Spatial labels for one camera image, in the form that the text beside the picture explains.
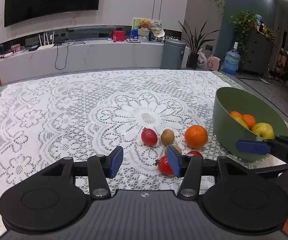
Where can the blue water jug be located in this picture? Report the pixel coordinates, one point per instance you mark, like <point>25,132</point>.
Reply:
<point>231,61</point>

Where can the white lace tablecloth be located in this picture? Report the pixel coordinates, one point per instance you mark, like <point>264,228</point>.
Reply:
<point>42,121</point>

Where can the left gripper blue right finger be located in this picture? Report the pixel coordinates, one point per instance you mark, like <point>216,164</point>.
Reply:
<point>189,168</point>

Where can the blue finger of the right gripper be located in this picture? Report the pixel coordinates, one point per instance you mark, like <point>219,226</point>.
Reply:
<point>273,171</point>
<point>254,147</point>

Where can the dark cabinet with plants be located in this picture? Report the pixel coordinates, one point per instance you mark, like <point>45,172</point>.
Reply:
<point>255,43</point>

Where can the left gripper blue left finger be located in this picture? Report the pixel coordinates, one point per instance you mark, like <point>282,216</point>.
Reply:
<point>100,167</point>

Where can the green colander bowl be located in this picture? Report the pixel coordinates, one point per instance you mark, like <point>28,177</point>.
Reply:
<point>228,131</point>

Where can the potted plant by bin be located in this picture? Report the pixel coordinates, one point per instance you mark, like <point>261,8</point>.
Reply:
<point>195,41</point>

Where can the pink small heater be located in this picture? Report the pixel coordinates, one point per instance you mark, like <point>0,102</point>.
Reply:
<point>213,63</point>

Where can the small tangerine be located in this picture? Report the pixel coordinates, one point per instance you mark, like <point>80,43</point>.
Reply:
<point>195,136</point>

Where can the white plastic bag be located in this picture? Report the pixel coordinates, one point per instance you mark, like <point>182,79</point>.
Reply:
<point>201,60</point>

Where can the teddy bear toy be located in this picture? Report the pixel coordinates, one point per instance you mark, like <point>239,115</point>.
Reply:
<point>144,24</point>

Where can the red box on console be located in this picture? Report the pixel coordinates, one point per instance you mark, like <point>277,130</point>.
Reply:
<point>118,36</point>

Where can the yellow-green pear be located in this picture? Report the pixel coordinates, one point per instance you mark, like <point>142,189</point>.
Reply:
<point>240,121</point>

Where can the white marble tv console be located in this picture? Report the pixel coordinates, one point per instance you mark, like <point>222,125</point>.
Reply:
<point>78,56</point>

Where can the yellow apple in bowl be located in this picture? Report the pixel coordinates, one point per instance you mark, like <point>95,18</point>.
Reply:
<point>263,130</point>

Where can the tangerine in bowl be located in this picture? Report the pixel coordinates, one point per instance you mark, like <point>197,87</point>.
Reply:
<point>249,120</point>
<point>236,114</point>

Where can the brown kiwi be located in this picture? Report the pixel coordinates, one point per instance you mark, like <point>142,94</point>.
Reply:
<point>167,137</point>

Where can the red tomato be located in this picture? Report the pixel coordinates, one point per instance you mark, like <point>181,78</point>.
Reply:
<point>197,153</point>
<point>163,166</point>
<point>149,137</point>

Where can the grey pedal trash bin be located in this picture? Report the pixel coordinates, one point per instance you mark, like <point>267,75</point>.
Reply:
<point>173,54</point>

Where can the white wifi router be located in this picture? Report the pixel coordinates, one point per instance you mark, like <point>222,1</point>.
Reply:
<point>47,41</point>

